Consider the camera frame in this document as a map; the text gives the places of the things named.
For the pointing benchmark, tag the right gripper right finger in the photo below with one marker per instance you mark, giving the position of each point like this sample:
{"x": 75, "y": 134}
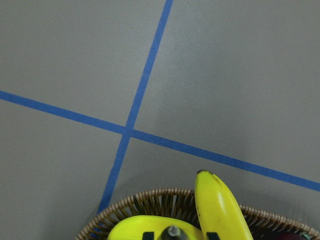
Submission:
{"x": 212, "y": 236}

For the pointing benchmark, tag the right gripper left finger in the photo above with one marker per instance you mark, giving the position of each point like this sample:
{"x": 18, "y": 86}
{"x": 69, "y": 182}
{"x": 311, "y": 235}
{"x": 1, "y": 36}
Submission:
{"x": 148, "y": 235}

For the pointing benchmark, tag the woven wicker fruit basket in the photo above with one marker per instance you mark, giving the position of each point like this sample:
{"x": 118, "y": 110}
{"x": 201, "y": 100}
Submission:
{"x": 179, "y": 203}

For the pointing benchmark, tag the yellow star fruit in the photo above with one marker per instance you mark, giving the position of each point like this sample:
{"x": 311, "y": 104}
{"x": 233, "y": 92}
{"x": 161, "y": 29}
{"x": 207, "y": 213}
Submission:
{"x": 164, "y": 228}

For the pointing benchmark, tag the dark red apple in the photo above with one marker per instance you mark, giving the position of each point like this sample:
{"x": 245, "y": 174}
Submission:
{"x": 286, "y": 235}

